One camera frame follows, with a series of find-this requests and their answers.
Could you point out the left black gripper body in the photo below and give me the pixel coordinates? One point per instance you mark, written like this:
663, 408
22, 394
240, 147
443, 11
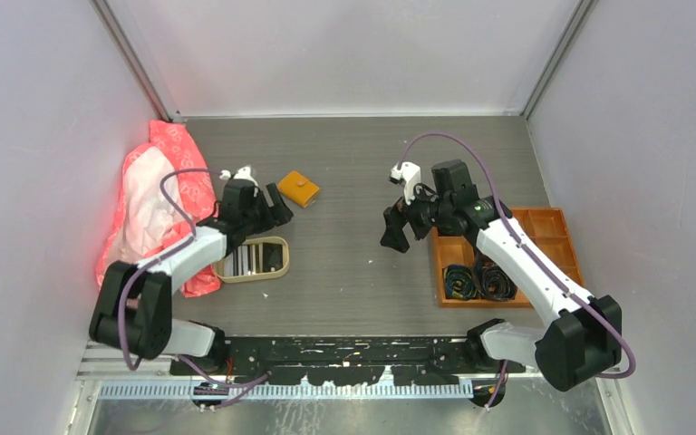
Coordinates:
259, 217

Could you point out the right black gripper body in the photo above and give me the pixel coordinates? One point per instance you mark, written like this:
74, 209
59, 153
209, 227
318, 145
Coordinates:
422, 211

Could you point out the orange leather card holder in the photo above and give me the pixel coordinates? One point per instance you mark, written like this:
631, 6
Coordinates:
298, 188

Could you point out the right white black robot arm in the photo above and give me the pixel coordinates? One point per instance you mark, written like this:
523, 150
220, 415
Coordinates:
581, 337

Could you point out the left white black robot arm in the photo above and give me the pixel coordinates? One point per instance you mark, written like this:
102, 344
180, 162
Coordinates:
134, 309

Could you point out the cards in beige tray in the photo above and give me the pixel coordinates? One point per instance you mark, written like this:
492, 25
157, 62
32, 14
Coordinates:
253, 260

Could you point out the beige oval card tray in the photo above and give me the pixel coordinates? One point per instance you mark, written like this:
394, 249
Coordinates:
259, 278

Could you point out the rolled dark belt left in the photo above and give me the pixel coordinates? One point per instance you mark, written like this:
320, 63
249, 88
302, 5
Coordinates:
459, 283

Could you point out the rolled dark belt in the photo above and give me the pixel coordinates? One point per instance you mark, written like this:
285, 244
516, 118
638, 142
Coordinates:
459, 283
492, 282

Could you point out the pink white crumpled cloth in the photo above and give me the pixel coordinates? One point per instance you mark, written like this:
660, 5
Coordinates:
144, 222

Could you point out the rolled dark belt right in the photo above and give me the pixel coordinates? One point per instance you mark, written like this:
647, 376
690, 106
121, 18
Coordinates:
492, 282

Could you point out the orange wooden compartment tray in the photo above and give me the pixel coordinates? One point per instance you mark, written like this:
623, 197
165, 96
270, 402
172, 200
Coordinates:
545, 232

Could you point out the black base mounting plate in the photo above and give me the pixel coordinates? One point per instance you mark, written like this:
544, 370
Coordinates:
343, 367

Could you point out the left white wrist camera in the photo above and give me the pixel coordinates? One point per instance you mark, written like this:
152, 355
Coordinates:
243, 177

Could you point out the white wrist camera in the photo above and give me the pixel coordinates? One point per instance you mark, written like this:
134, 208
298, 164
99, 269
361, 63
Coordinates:
408, 175
243, 177

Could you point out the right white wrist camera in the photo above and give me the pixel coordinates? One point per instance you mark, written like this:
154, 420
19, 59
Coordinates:
408, 175

